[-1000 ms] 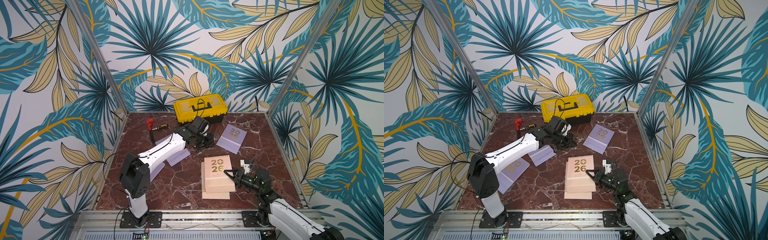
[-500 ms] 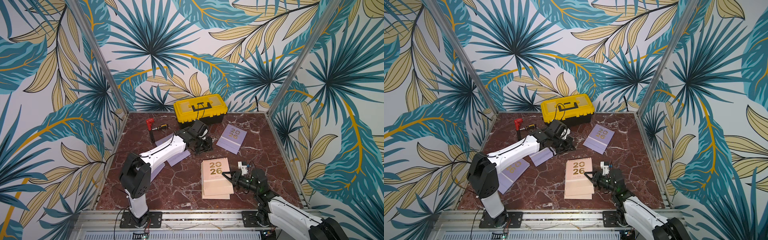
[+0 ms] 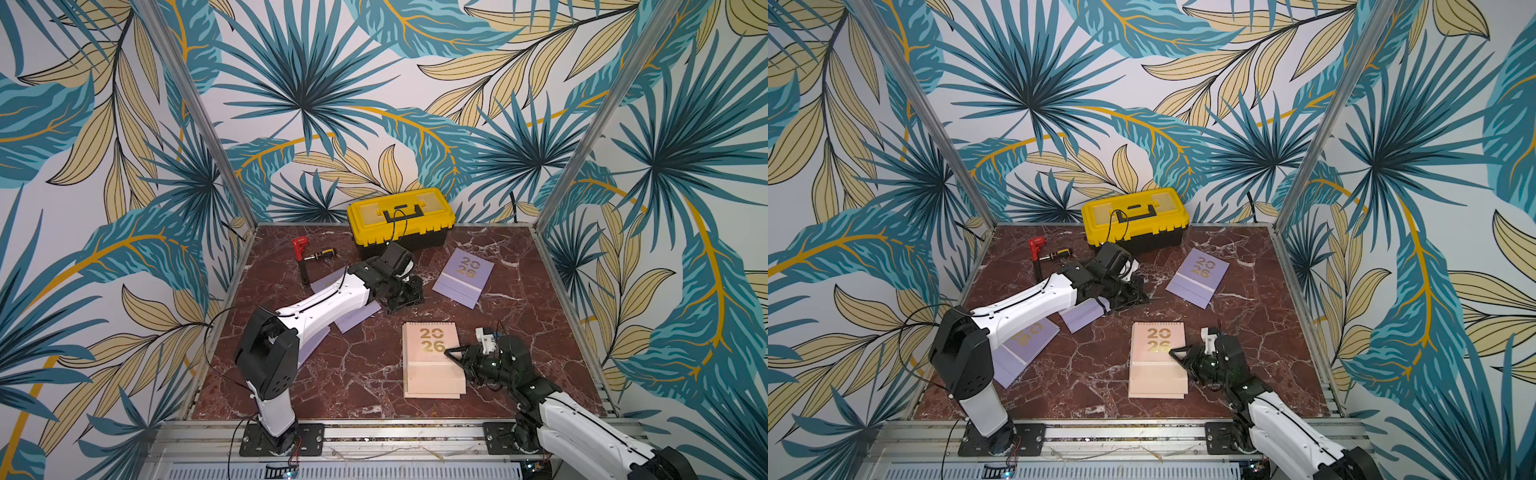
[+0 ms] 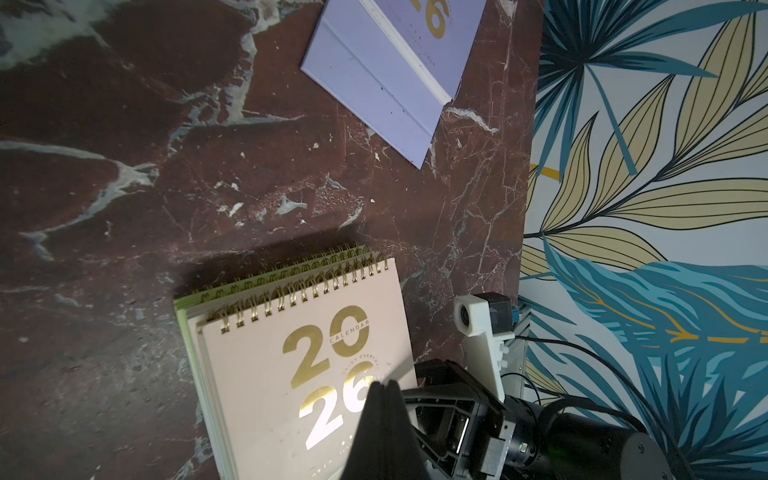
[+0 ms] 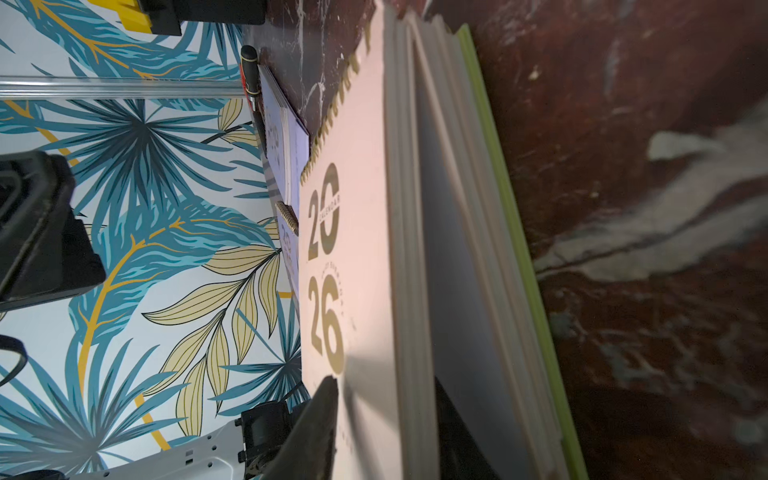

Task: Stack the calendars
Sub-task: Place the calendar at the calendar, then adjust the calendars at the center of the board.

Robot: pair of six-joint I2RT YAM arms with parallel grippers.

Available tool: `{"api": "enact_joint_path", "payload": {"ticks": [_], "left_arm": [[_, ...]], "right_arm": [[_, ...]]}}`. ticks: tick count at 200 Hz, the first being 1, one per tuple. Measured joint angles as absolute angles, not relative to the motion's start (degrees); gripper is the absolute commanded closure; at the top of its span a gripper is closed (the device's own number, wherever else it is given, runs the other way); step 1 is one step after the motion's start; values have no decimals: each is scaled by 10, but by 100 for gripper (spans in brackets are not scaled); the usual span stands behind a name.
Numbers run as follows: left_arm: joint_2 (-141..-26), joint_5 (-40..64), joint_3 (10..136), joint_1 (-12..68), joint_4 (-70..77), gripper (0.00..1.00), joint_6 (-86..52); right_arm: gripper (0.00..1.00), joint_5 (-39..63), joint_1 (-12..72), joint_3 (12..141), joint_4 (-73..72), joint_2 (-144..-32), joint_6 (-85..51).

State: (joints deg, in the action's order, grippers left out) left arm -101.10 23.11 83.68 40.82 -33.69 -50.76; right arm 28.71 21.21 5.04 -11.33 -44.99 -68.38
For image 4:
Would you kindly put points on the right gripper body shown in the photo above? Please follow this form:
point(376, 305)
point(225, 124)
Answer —
point(465, 431)

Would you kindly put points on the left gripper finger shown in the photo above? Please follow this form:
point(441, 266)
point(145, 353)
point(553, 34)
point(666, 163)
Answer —
point(385, 445)

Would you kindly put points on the green calendar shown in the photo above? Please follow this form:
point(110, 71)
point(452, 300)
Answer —
point(183, 324)

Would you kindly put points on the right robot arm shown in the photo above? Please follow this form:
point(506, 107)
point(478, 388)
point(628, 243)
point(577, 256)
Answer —
point(582, 440)

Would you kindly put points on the purple calendar back right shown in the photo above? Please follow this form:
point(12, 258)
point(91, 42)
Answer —
point(394, 64)

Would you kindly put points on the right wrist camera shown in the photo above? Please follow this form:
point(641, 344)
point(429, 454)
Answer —
point(487, 321)

